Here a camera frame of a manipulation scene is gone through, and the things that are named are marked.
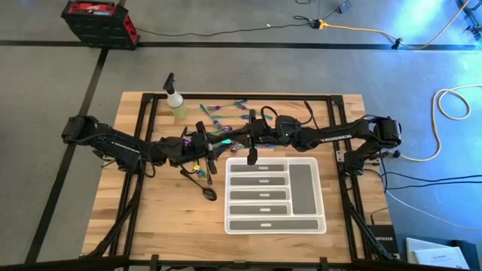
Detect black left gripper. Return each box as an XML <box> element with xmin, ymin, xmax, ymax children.
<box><xmin>176</xmin><ymin>120</ymin><xmax>224</xmax><ymax>175</ymax></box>

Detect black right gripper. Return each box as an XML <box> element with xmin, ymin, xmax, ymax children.
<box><xmin>233</xmin><ymin>108</ymin><xmax>279</xmax><ymax>167</ymax></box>

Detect large black spoon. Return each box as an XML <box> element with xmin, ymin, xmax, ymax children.
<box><xmin>179</xmin><ymin>168</ymin><xmax>218</xmax><ymax>202</ymax></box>

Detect spray bottle with yellow liquid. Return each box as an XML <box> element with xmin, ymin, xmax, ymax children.
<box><xmin>162</xmin><ymin>72</ymin><xmax>188</xmax><ymax>121</ymax></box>

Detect white cutlery tray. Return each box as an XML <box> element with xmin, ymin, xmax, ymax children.
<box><xmin>224</xmin><ymin>157</ymin><xmax>328</xmax><ymax>236</ymax></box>

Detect iridescent spoon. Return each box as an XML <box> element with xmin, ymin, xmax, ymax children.
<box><xmin>212</xmin><ymin>114</ymin><xmax>250</xmax><ymax>121</ymax></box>
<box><xmin>198</xmin><ymin>104</ymin><xmax>224</xmax><ymax>131</ymax></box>

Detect black power plug block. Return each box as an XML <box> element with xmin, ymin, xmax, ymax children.
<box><xmin>293</xmin><ymin>14</ymin><xmax>322</xmax><ymax>31</ymax></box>

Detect red and black tool case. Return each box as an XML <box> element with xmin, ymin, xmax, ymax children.
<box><xmin>60</xmin><ymin>0</ymin><xmax>141</xmax><ymax>51</ymax></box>

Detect black network router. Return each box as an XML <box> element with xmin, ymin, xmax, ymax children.
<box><xmin>367</xmin><ymin>224</ymin><xmax>399</xmax><ymax>257</ymax></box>

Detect white paper booklet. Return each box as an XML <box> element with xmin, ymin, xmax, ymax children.
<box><xmin>405</xmin><ymin>236</ymin><xmax>471</xmax><ymax>270</ymax></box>

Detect black metal stand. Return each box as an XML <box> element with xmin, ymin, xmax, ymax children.
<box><xmin>455</xmin><ymin>0</ymin><xmax>482</xmax><ymax>41</ymax></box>

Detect yellow extension cord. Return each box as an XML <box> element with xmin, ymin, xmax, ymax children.
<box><xmin>318</xmin><ymin>0</ymin><xmax>471</xmax><ymax>50</ymax></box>

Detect thin white cable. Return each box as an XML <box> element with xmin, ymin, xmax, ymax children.
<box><xmin>384</xmin><ymin>187</ymin><xmax>482</xmax><ymax>231</ymax></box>

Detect cream coiled cable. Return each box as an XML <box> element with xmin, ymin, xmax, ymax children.
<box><xmin>399</xmin><ymin>84</ymin><xmax>482</xmax><ymax>163</ymax></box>

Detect black power cable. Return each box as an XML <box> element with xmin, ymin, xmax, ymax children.
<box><xmin>378</xmin><ymin>171</ymin><xmax>482</xmax><ymax>184</ymax></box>
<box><xmin>386</xmin><ymin>180</ymin><xmax>482</xmax><ymax>190</ymax></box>

